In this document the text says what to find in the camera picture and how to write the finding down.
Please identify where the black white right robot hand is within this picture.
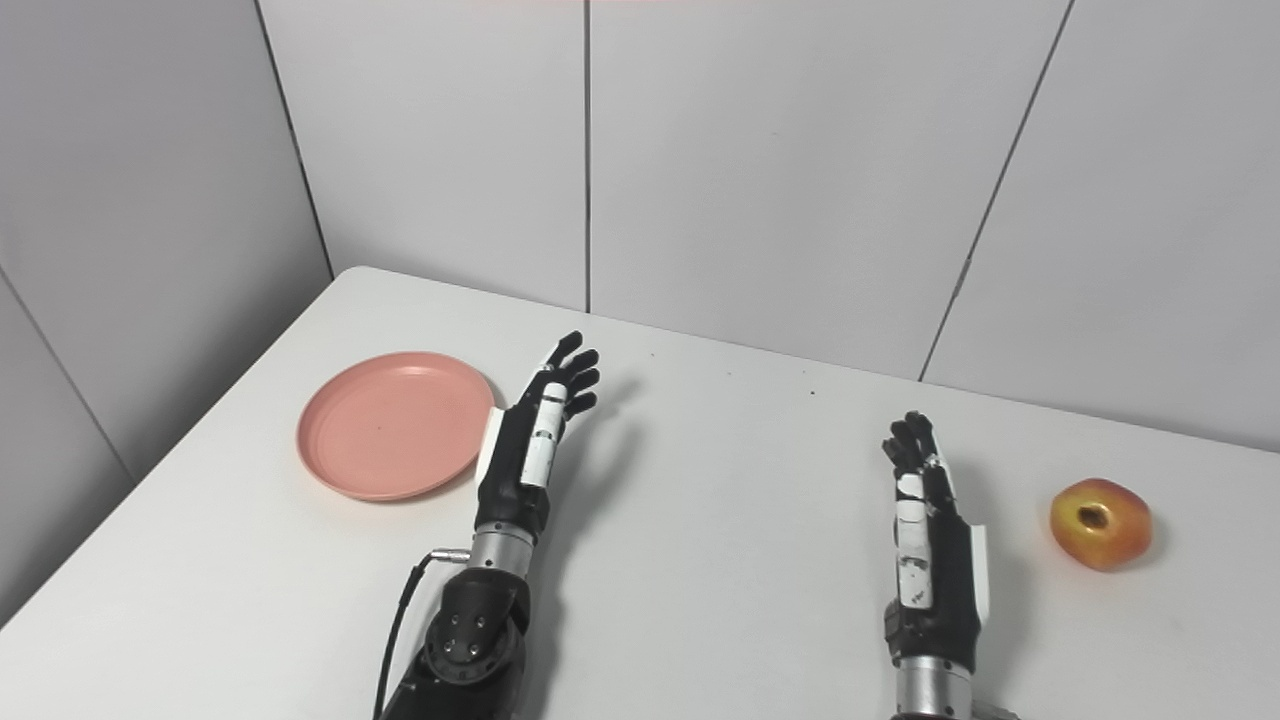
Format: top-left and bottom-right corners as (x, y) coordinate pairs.
(881, 410), (991, 673)

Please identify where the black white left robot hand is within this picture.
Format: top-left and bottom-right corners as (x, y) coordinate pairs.
(474, 331), (602, 546)

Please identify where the pink round plate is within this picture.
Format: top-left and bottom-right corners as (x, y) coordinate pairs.
(296, 351), (497, 502)

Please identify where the red yellow apple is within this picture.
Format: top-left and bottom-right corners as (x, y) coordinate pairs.
(1049, 478), (1153, 572)

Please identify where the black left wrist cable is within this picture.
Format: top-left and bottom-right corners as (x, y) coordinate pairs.
(372, 547), (471, 720)

